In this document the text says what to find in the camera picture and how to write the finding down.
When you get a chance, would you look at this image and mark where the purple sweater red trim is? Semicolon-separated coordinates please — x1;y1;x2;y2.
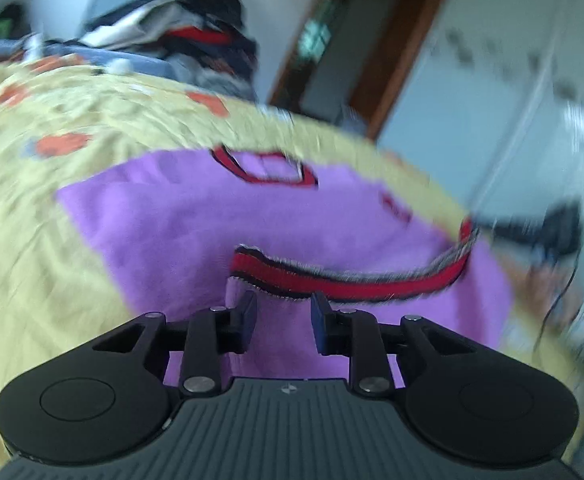
57;146;512;379

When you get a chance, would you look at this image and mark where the pile of dark clothes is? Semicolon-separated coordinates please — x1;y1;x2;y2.
79;0;258;101

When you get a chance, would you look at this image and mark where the yellow carrot print bedsheet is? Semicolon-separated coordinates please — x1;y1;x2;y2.
0;64;584;479

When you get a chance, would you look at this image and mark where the blue quilted bed cover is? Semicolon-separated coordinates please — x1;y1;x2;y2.
0;39;183;82

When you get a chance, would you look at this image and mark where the white pompom ball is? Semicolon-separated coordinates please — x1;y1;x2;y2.
106;58;134;76

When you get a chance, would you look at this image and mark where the wooden door frame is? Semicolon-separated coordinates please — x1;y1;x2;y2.
268;0;444;141

